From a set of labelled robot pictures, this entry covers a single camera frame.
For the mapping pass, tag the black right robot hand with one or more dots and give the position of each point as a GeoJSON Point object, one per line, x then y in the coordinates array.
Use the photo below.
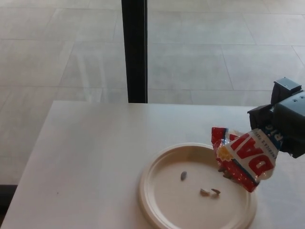
{"type": "Point", "coordinates": [290, 114]}

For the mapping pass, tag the red white sunflower seed bag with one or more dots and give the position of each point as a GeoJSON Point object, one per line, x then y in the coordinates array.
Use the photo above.
{"type": "Point", "coordinates": [240, 152]}

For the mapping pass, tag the grey sunflower seed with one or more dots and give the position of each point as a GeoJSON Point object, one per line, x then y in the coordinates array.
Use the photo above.
{"type": "Point", "coordinates": [203, 191]}
{"type": "Point", "coordinates": [215, 192]}
{"type": "Point", "coordinates": [183, 175]}

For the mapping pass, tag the round beige paper plate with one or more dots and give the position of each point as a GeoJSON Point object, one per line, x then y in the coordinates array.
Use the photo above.
{"type": "Point", "coordinates": [181, 202]}

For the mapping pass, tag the black vertical window frame post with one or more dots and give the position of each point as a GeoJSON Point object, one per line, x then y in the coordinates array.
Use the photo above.
{"type": "Point", "coordinates": [134, 52]}

